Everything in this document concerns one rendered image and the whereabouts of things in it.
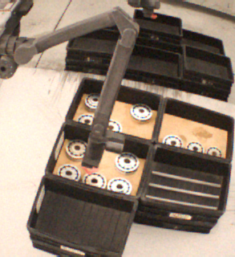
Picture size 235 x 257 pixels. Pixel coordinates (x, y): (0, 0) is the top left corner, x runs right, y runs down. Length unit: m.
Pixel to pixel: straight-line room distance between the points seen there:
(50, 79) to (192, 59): 1.14
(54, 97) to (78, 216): 0.82
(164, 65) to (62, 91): 1.01
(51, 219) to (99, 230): 0.21
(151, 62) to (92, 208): 1.60
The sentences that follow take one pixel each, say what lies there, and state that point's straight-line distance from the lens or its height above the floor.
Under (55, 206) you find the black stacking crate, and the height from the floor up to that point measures 0.83.
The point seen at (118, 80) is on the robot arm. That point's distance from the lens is 1.46.
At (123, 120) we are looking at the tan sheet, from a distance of 2.08.
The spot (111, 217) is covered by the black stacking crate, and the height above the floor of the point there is 0.83.
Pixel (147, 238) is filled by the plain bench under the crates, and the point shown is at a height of 0.70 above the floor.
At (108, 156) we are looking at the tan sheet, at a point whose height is 0.83.
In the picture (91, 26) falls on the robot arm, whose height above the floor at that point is 1.56.
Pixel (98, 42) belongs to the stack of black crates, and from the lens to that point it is 3.07.
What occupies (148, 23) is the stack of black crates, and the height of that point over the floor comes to 0.49.
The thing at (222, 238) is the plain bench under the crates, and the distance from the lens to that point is 1.97.
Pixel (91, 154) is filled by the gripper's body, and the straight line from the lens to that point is 1.64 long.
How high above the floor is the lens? 2.37
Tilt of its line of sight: 49 degrees down
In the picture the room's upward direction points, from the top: 9 degrees clockwise
